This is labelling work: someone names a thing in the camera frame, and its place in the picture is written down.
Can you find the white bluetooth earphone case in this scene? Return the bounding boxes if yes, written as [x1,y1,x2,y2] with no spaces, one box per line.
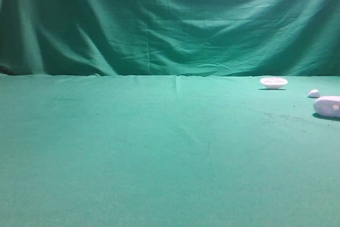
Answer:
[313,96,339,118]

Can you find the white earphone case lid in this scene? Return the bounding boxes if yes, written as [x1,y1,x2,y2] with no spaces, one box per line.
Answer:
[260,77,288,89]

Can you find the green backdrop cloth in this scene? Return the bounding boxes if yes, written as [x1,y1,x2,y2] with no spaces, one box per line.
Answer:
[1,0,339,77]

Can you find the green table cloth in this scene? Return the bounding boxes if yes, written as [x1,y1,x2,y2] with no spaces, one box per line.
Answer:
[1,75,339,226]

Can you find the small white earbud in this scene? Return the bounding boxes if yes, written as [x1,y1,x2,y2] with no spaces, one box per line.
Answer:
[307,89,320,98]

